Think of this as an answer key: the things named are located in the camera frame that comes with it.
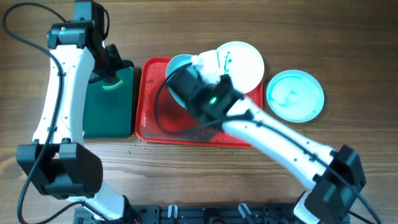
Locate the green yellow sponge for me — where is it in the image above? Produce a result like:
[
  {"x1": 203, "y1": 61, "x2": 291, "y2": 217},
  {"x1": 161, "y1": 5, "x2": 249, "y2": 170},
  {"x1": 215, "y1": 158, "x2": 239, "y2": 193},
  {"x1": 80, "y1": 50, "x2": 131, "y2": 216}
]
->
[{"x1": 102, "y1": 76, "x2": 124, "y2": 91}]

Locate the light blue plate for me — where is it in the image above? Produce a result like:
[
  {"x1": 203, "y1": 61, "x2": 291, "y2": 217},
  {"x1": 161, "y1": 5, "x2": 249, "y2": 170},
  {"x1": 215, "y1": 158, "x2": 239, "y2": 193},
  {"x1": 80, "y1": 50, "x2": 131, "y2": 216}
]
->
[
  {"x1": 165, "y1": 54, "x2": 199, "y2": 109},
  {"x1": 265, "y1": 70, "x2": 325, "y2": 123}
]

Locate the white plate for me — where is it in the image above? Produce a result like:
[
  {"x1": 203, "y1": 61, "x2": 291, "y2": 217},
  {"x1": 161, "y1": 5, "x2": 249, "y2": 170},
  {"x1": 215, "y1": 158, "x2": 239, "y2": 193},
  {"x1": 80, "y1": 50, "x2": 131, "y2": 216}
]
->
[{"x1": 216, "y1": 41, "x2": 265, "y2": 93}]

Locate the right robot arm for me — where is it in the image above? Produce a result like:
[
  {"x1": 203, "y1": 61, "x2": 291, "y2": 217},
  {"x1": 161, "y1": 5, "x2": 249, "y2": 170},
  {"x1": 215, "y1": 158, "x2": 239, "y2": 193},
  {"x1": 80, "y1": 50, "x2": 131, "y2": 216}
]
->
[{"x1": 165, "y1": 68, "x2": 366, "y2": 223}]

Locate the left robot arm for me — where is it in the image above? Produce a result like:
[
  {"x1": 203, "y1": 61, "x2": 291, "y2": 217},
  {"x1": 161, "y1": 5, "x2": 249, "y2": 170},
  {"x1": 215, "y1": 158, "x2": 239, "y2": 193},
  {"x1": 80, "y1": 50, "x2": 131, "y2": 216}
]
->
[{"x1": 17, "y1": 1, "x2": 141, "y2": 223}]

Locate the black rectangular tray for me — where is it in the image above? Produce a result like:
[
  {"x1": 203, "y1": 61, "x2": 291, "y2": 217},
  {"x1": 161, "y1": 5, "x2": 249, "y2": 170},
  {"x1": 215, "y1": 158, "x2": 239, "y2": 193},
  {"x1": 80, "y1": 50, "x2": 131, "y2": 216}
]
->
[{"x1": 83, "y1": 60, "x2": 134, "y2": 139}]

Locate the red plastic tray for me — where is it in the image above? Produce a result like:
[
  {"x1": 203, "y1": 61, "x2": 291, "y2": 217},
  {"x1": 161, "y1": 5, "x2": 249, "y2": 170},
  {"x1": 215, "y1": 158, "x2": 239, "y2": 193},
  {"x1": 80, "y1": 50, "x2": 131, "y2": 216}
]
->
[{"x1": 134, "y1": 56, "x2": 265, "y2": 148}]

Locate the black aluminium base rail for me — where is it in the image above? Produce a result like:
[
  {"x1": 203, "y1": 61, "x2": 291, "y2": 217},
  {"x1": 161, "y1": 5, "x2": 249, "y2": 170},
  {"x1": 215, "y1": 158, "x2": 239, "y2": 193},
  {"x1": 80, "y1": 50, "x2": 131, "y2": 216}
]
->
[{"x1": 73, "y1": 203, "x2": 351, "y2": 224}]

